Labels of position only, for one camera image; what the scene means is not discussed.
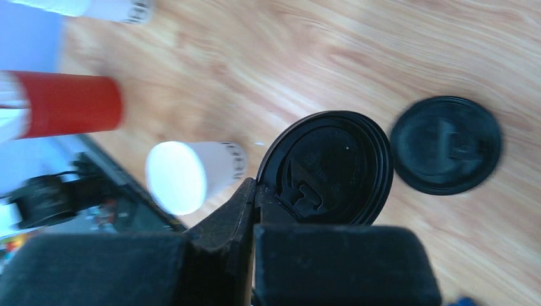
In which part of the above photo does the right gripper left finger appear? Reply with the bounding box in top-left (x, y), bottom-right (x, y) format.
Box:
top-left (1, 178), bottom-right (256, 305)

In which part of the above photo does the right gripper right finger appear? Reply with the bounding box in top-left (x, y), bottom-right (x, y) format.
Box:
top-left (254, 186), bottom-right (442, 305)

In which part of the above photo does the white paper coffee cup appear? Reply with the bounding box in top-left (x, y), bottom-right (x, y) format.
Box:
top-left (145, 141), bottom-right (248, 215)

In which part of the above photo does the black plastic cup lid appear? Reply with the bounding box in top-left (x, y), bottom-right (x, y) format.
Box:
top-left (256, 110), bottom-right (394, 225)

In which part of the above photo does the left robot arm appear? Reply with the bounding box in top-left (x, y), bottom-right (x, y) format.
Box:
top-left (1, 153), bottom-right (116, 231)

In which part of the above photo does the blue toy brick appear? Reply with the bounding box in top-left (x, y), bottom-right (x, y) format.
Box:
top-left (446, 296), bottom-right (479, 306)

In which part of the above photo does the stack of black lids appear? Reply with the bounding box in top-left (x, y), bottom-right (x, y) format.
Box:
top-left (389, 96), bottom-right (504, 196)

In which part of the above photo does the red cup holder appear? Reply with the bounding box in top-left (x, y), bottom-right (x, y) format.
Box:
top-left (11, 71), bottom-right (124, 138)

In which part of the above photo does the stack of white paper cups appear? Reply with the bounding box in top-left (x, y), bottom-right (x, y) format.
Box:
top-left (11, 0), bottom-right (156, 24)

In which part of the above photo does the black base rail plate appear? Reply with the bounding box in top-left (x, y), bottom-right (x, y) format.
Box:
top-left (47, 135), bottom-right (186, 233)

